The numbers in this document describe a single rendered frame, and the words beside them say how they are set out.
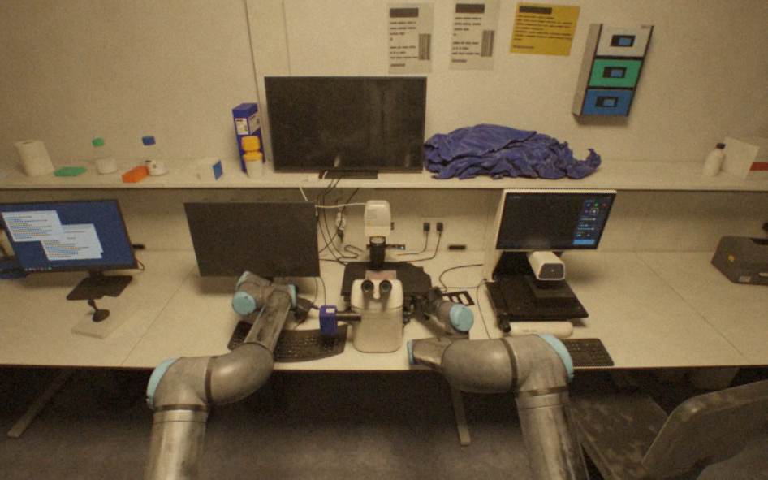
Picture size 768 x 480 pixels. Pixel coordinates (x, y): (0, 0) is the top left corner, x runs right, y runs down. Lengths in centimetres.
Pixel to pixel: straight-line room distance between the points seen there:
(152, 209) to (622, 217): 261
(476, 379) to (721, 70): 215
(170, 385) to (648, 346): 174
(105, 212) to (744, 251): 309
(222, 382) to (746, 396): 146
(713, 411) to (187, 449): 139
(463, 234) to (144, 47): 187
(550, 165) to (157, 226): 210
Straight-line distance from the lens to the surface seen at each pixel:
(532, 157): 190
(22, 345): 220
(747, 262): 263
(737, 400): 156
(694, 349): 205
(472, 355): 88
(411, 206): 207
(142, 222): 251
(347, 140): 182
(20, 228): 229
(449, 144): 190
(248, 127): 194
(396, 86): 179
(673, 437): 152
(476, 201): 212
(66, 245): 222
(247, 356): 101
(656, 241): 269
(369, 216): 146
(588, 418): 193
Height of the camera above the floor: 189
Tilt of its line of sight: 30 degrees down
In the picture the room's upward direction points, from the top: straight up
